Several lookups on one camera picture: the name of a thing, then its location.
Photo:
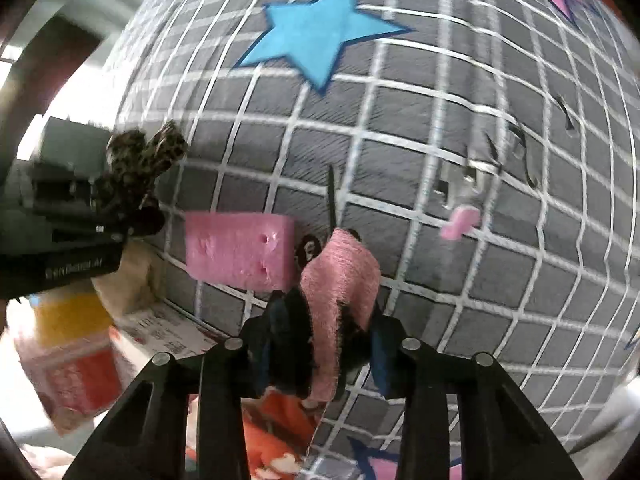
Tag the leopard print scrunchie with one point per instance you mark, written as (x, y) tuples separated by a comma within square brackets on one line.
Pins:
[(134, 163)]

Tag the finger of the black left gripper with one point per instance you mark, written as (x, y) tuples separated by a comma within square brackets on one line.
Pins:
[(139, 217)]

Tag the red patterned tissue pack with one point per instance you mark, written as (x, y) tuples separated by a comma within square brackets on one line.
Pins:
[(83, 377)]

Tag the small pink foam piece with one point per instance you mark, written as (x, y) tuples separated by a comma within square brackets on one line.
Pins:
[(461, 221)]

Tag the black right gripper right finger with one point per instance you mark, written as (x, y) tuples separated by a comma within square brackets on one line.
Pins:
[(502, 435)]

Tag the pink sponge block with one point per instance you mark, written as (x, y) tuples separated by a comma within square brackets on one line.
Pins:
[(246, 250)]

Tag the grey checkered star blanket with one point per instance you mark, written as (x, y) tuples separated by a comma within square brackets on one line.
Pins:
[(380, 117)]

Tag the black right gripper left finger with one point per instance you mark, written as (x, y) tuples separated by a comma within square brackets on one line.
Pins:
[(144, 434)]

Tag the white storage box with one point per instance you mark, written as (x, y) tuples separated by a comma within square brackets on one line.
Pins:
[(77, 147)]

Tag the pink fuzzy cloth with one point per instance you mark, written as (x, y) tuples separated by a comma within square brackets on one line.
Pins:
[(340, 288)]

